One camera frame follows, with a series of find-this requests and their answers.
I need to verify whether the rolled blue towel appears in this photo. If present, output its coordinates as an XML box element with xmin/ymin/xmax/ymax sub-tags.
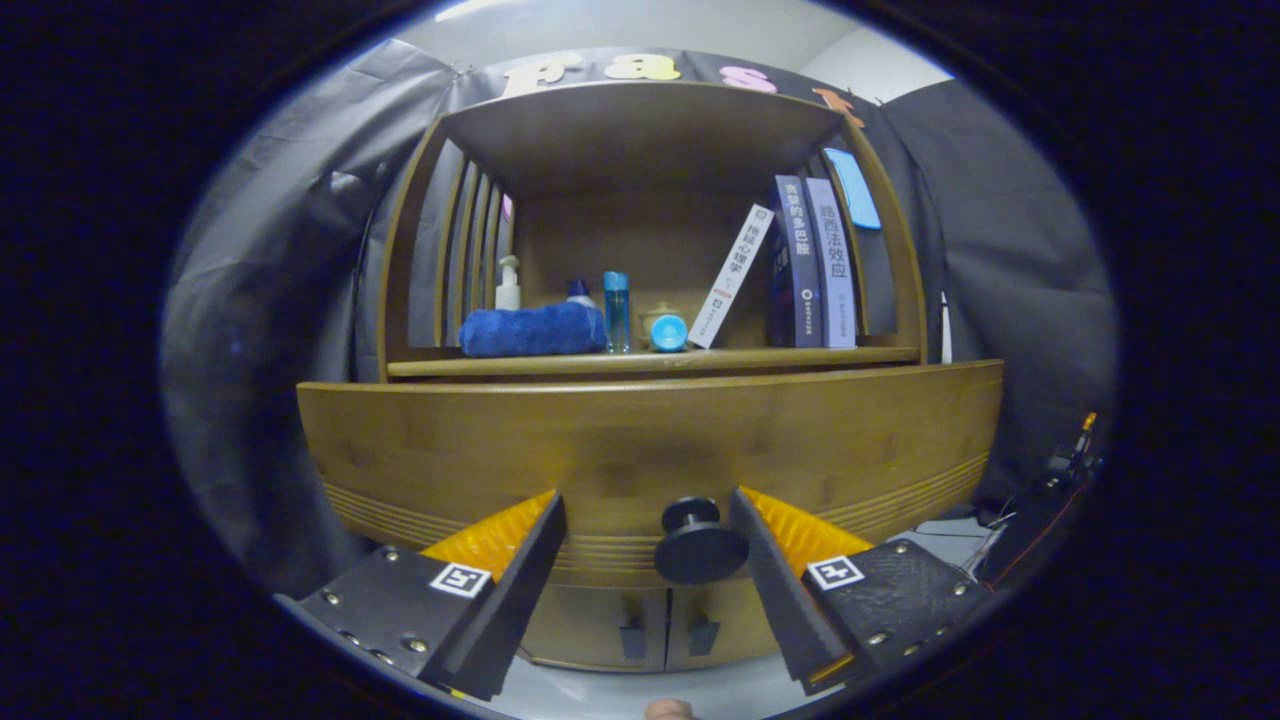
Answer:
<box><xmin>458</xmin><ymin>302</ymin><xmax>608</xmax><ymax>359</ymax></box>

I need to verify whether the white book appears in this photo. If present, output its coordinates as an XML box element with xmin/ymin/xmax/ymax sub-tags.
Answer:
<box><xmin>688</xmin><ymin>204</ymin><xmax>776</xmax><ymax>350</ymax></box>

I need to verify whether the black device with orange tip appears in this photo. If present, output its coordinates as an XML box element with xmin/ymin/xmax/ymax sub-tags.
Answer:
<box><xmin>980</xmin><ymin>412</ymin><xmax>1106</xmax><ymax>591</ymax></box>

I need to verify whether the black backdrop cloth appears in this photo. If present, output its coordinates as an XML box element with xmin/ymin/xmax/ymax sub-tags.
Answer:
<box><xmin>160</xmin><ymin>40</ymin><xmax>1119</xmax><ymax>601</ymax></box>

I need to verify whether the clear blue bottle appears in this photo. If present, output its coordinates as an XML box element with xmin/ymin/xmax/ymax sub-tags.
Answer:
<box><xmin>602</xmin><ymin>271</ymin><xmax>632</xmax><ymax>354</ymax></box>

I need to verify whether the light purple book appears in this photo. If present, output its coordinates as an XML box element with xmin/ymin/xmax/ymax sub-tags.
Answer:
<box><xmin>805</xmin><ymin>177</ymin><xmax>859</xmax><ymax>349</ymax></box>

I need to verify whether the black drawer knob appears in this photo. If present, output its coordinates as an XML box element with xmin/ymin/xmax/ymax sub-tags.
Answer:
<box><xmin>654</xmin><ymin>497</ymin><xmax>750</xmax><ymax>586</ymax></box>

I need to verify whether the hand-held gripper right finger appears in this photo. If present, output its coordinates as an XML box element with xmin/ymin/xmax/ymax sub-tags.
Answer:
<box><xmin>727</xmin><ymin>487</ymin><xmax>991</xmax><ymax>698</ymax></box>

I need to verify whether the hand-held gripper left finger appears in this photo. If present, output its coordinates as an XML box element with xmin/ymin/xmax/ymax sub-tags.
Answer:
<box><xmin>275</xmin><ymin>490</ymin><xmax>568</xmax><ymax>701</ymax></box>

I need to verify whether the beige lidded teacup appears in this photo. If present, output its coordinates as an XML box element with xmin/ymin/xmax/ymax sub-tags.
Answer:
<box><xmin>640</xmin><ymin>302</ymin><xmax>686</xmax><ymax>346</ymax></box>

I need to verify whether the dark blue book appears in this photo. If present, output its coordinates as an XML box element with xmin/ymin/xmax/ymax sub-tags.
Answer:
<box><xmin>768</xmin><ymin>175</ymin><xmax>827</xmax><ymax>349</ymax></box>

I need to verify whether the wooden countertop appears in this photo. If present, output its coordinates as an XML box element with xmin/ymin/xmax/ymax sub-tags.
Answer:
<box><xmin>387</xmin><ymin>345</ymin><xmax>921</xmax><ymax>379</ymax></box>

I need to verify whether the wooden cabinet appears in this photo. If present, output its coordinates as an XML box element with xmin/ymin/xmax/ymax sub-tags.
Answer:
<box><xmin>375</xmin><ymin>80</ymin><xmax>929</xmax><ymax>673</ymax></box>

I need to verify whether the wooden drawer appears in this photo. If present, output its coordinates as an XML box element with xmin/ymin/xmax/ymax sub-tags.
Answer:
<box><xmin>296</xmin><ymin>360</ymin><xmax>1005</xmax><ymax>591</ymax></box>

